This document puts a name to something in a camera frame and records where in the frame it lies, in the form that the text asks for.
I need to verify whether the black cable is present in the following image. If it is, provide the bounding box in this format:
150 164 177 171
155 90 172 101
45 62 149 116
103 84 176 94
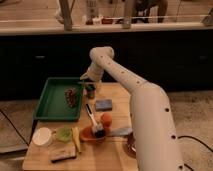
177 134 213 171
0 108 31 147

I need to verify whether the white round lid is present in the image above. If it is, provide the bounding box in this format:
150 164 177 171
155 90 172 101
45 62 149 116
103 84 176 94
32 127 52 147

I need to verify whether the wooden table leg left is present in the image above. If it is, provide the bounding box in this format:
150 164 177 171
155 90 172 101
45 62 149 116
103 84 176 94
59 0 72 31

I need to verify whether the blue sponge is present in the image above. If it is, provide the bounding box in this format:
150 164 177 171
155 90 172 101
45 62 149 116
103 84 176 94
95 99 112 111

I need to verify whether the orange plastic bowl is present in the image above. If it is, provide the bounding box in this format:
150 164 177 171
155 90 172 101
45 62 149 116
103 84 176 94
80 126 105 144

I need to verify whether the brown bread slice toy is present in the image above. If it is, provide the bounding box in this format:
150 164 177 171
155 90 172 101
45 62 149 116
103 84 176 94
50 149 77 163

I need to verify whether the white handled brush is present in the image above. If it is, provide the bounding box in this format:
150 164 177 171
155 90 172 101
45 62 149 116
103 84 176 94
86 104 106 138

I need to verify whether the wooden table leg right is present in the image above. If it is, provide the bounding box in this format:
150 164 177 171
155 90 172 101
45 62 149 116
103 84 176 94
122 0 134 29

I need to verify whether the green plastic tray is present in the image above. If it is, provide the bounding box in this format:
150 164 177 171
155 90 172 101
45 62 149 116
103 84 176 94
34 77 83 122

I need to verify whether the wooden table leg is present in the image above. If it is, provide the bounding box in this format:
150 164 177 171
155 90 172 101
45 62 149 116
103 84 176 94
59 0 72 31
122 0 134 29

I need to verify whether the yellow banana toy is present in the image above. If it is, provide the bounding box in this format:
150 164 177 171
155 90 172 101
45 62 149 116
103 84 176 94
72 127 82 153

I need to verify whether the blue grey cloth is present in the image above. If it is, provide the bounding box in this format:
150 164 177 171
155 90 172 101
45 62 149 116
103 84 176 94
108 127 132 137

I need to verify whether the black cable left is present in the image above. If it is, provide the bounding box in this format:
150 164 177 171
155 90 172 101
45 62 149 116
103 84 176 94
0 108 31 147

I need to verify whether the red grape bunch toy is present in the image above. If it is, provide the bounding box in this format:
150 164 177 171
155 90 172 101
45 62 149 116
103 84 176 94
65 88 77 107

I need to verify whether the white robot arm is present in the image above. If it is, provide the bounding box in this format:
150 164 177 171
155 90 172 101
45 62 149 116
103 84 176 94
80 46 185 171

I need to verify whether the orange toy fruit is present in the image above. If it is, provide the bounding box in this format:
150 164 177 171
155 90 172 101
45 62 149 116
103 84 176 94
101 113 112 126

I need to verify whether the black cable right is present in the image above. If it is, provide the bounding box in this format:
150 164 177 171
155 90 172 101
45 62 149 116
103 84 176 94
177 134 213 171

